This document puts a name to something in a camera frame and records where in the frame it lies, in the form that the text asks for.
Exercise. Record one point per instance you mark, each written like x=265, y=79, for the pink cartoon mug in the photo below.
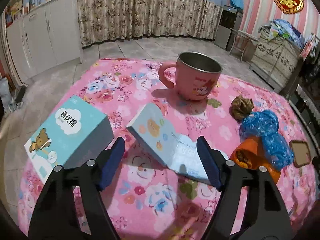
x=195, y=85

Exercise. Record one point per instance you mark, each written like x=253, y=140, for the pile of clothes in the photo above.
x=282, y=28

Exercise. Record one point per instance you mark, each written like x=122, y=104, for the small metal side table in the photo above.
x=246, y=36

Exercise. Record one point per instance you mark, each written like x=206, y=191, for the brown phone case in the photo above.
x=300, y=153

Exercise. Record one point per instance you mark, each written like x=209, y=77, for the dark small box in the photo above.
x=20, y=95

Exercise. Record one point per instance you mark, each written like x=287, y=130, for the orange snack bag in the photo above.
x=246, y=147

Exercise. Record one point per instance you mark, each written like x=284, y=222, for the blue cloth cover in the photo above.
x=236, y=2

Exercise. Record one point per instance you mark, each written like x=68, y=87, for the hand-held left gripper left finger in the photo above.
x=112, y=162

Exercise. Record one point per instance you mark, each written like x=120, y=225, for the cloth covered cabinet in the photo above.
x=275, y=55

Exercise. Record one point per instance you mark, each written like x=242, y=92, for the light blue card packaging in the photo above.
x=160, y=140

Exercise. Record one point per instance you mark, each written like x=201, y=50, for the light blue bear box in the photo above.
x=67, y=135

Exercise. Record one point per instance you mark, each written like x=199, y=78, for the white bag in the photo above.
x=5, y=92

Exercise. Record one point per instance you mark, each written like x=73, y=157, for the blue plastic bag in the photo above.
x=262, y=122

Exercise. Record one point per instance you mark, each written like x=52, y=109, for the white cabinet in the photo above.
x=50, y=35

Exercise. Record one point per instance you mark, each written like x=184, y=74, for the grey water dispenser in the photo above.
x=225, y=30

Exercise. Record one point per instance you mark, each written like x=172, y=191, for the pink hanging bag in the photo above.
x=307, y=47

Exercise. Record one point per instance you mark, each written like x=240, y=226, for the pink floral tablecloth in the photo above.
x=150, y=200

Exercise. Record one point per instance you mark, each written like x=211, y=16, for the blue floral curtain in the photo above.
x=175, y=12
x=105, y=15

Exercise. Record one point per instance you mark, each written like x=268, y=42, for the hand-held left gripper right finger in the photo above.
x=208, y=162

